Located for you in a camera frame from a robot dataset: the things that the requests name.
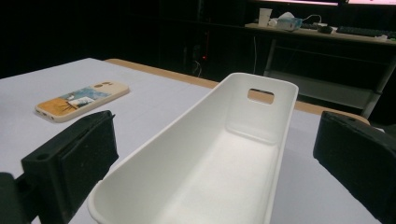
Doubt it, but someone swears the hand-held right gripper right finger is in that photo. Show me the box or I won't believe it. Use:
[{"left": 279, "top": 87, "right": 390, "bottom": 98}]
[{"left": 312, "top": 110, "right": 396, "bottom": 224}]

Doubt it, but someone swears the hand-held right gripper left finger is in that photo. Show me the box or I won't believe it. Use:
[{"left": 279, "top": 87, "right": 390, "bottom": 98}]
[{"left": 21, "top": 109, "right": 120, "bottom": 224}]

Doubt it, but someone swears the small beige packet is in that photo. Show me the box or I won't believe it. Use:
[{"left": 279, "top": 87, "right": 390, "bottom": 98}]
[{"left": 34, "top": 80, "right": 131, "bottom": 123}]

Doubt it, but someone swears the white plastic bin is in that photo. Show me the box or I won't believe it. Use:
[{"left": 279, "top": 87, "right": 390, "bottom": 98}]
[{"left": 87, "top": 72, "right": 300, "bottom": 224}]

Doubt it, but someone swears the white table mat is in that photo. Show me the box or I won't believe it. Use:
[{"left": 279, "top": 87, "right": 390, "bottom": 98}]
[{"left": 0, "top": 57, "right": 382, "bottom": 224}]

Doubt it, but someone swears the black keyboard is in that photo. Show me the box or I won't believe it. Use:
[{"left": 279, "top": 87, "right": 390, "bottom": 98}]
[{"left": 335, "top": 25, "right": 396, "bottom": 40}]

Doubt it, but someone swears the monitor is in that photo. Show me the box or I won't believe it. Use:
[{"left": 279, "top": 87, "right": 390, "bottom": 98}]
[
  {"left": 255, "top": 0, "right": 340, "bottom": 7},
  {"left": 346, "top": 0, "right": 396, "bottom": 6}
]

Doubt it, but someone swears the white paper cup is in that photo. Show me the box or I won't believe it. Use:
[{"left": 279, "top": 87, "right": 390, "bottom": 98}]
[{"left": 258, "top": 7, "right": 273, "bottom": 28}]

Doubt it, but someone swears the white metal frame desk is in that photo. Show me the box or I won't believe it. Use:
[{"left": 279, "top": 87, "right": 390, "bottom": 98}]
[{"left": 244, "top": 21, "right": 396, "bottom": 119}]

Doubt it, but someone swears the white cable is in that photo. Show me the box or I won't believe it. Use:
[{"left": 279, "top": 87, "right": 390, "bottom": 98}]
[{"left": 300, "top": 13, "right": 323, "bottom": 26}]

